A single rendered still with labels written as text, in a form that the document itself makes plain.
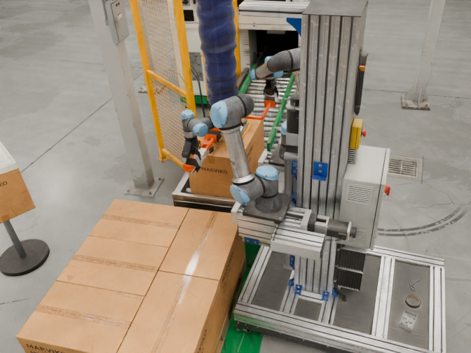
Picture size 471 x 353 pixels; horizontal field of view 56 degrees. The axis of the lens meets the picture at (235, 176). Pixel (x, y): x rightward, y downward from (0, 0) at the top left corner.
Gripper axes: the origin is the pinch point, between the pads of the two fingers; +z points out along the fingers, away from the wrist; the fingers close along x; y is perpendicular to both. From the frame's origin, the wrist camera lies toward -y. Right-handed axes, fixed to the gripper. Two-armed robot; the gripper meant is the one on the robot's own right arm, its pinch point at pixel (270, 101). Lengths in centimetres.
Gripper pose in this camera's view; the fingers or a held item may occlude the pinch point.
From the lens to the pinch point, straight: 334.6
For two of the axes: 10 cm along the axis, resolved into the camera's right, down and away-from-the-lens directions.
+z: 0.6, 7.9, 6.1
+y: -3.1, 5.9, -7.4
